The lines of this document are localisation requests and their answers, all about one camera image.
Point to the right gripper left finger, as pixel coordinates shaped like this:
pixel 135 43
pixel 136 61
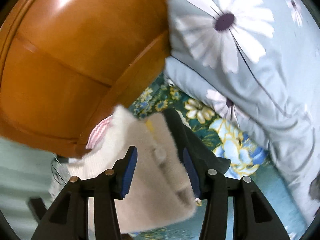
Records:
pixel 67 217

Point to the dark grey garment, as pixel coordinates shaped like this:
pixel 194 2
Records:
pixel 314 189

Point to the grey-blue floral duvet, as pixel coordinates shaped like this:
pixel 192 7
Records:
pixel 256 63

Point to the beige knitted sweater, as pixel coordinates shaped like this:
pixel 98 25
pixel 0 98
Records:
pixel 160 192

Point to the teal floral bed sheet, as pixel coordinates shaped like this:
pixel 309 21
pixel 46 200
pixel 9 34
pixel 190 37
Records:
pixel 224 140

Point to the pink folded cloth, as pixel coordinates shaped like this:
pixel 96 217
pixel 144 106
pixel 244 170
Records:
pixel 98 132

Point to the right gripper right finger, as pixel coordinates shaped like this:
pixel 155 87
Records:
pixel 253 215

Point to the orange wooden headboard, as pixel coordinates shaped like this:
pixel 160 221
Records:
pixel 65 64

